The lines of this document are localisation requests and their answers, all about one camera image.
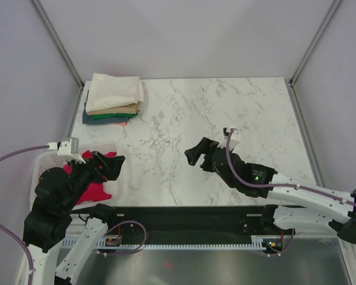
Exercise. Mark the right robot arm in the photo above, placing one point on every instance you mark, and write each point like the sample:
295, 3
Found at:
319, 207

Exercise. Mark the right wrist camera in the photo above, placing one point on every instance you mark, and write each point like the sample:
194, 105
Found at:
232, 137

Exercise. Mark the folded white t shirt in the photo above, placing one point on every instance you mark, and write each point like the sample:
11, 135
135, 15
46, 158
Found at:
108, 91

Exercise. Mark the white cable duct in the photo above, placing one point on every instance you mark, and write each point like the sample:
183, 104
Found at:
109, 244

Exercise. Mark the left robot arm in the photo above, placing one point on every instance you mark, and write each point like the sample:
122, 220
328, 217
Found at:
57, 193

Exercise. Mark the right aluminium frame post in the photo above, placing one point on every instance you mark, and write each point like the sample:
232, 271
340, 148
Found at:
324, 24

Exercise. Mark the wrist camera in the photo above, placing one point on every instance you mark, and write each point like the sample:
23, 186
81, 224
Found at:
232, 137
68, 150

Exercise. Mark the aluminium frame post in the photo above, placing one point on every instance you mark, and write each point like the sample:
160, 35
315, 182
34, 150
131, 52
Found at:
41, 12
324, 24

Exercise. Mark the left aluminium frame post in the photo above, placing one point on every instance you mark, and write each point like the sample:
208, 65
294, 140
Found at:
41, 12

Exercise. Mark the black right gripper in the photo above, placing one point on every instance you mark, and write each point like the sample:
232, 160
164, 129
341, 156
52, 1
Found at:
206, 146

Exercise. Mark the red t shirt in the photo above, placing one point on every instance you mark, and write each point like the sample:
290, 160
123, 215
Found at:
95, 192

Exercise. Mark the folded beige t shirt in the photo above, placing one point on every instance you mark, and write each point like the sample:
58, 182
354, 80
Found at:
127, 109

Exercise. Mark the folded salmon t shirt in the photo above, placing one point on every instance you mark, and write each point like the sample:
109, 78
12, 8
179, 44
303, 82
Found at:
124, 123

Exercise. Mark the folded green t shirt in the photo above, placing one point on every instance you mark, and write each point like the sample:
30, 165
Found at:
114, 115

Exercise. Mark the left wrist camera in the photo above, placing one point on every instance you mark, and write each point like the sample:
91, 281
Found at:
68, 150

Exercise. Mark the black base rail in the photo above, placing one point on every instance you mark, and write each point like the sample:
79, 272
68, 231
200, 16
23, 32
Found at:
194, 224

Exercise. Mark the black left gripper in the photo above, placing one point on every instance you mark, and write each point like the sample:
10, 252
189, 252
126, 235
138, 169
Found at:
111, 165

